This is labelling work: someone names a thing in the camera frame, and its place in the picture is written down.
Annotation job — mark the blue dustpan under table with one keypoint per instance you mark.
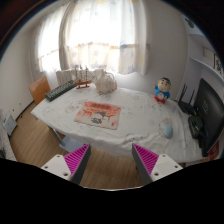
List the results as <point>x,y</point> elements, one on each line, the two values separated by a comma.
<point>67,143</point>

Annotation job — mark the black computer monitor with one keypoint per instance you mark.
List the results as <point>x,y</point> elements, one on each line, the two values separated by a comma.
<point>210,108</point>

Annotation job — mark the cartoon boy figurine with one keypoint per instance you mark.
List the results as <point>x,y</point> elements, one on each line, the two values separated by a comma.
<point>162,90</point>

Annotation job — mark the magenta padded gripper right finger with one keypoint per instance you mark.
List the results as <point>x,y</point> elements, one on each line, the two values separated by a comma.
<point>152,166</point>

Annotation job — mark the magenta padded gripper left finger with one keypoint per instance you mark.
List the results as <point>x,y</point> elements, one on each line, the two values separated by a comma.
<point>70,167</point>

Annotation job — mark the wooden model sailing ship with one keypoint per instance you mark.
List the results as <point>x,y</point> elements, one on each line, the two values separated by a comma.
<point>81,78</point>

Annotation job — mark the white radiator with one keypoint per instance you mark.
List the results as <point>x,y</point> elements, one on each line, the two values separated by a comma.
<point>69,75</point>

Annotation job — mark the black box beside monitor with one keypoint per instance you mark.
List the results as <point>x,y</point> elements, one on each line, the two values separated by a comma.
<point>195,126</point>

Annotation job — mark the white patterned tablecloth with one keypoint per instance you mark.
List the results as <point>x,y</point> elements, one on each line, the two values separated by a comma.
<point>141,122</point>

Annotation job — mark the white wall shelf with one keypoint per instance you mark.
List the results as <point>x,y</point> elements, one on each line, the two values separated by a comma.
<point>209,56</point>

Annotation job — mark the wooden chair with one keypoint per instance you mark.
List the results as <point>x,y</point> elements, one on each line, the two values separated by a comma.
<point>39,88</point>

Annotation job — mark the white sheer curtain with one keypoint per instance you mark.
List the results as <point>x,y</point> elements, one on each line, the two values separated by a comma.
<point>108,34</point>

